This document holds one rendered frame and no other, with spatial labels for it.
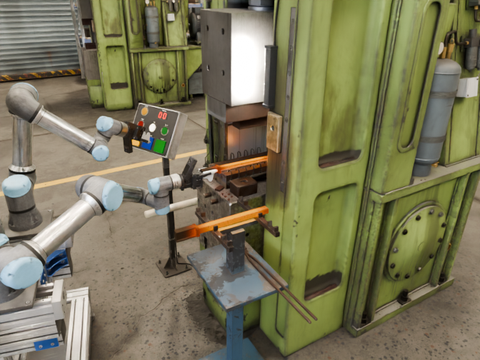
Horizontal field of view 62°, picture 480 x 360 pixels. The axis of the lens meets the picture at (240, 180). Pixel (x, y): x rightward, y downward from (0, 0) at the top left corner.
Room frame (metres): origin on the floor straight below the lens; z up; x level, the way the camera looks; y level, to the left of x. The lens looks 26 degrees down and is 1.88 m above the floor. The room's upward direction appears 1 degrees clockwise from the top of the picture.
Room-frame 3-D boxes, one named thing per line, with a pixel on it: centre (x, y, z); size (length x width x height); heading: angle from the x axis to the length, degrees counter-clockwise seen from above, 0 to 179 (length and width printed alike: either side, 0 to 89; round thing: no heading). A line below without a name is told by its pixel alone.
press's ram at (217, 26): (2.01, -0.08, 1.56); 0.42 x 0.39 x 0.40; 121
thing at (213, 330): (1.91, 0.16, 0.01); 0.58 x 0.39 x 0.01; 31
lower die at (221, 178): (2.05, -0.06, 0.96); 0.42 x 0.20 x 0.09; 121
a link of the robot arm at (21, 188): (1.66, 1.04, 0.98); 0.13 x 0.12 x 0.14; 20
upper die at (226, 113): (2.05, -0.06, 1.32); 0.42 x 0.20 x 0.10; 121
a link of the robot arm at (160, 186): (1.75, 0.39, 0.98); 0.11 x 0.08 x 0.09; 121
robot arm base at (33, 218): (1.65, 1.03, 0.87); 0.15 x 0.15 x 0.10
